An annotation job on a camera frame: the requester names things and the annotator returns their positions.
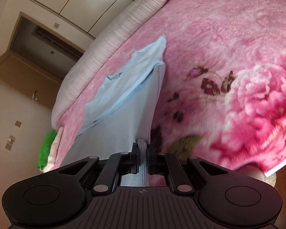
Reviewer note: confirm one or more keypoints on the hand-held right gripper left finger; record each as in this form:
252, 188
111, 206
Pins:
133, 155

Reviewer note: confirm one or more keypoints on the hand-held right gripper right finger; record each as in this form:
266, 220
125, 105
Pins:
152, 157

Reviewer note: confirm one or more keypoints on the light blue sweatshirt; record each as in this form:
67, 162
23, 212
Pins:
124, 100

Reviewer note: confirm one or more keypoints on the green cloth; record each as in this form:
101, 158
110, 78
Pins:
46, 148

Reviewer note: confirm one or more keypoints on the striped lavender duvet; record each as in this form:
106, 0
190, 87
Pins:
104, 45

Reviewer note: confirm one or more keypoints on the wooden door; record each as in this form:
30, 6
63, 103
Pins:
26, 81

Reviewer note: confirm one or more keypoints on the pink floral blanket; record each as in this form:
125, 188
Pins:
216, 40

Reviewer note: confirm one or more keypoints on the cream wardrobe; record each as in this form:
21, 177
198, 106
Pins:
85, 0

